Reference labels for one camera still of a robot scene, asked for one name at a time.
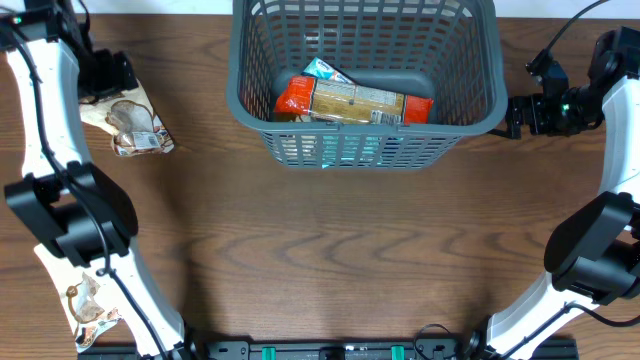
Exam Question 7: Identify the beige brown-label snack pouch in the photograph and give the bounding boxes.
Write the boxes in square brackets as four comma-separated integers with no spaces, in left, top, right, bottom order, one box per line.
[34,244,123,354]

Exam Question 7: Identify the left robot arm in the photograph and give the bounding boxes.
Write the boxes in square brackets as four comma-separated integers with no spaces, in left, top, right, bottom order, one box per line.
[1,1,200,359]

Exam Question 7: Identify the grey plastic lattice basket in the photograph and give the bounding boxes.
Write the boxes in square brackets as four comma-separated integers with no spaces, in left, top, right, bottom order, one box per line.
[226,0,508,170]

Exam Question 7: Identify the Kleenex tissue multipack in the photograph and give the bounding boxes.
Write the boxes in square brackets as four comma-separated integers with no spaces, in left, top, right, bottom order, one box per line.
[302,57,353,84]

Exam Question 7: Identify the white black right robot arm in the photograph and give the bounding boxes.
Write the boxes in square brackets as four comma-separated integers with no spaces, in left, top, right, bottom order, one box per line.
[458,27,639,359]

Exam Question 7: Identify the red orange cracker package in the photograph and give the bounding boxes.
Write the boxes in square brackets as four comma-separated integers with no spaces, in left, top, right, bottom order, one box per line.
[274,75,434,126]

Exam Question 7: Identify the teal snack packet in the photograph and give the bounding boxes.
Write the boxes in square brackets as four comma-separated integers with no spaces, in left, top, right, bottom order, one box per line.
[321,135,382,169]

